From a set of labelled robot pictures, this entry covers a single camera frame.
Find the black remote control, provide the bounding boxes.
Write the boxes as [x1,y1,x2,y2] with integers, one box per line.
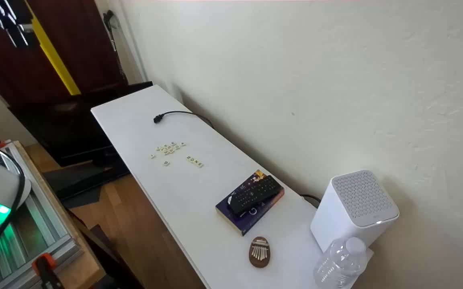
[228,177,281,215]

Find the brown oval wooden object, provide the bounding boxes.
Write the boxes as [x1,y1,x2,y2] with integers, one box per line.
[249,236,270,268]

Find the white cube speaker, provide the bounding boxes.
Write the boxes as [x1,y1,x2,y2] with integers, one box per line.
[310,170,400,251]

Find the clear plastic bottle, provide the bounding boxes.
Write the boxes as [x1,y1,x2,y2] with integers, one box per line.
[313,236,369,289]

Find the dark wooden cabinet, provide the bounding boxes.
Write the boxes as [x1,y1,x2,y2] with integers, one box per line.
[0,0,151,165]

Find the orange clamp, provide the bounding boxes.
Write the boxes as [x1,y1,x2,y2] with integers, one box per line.
[32,254,62,289]

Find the black power cable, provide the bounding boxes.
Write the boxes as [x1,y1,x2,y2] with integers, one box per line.
[152,109,196,125]

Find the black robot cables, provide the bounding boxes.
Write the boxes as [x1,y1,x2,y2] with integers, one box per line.
[0,143,29,271]

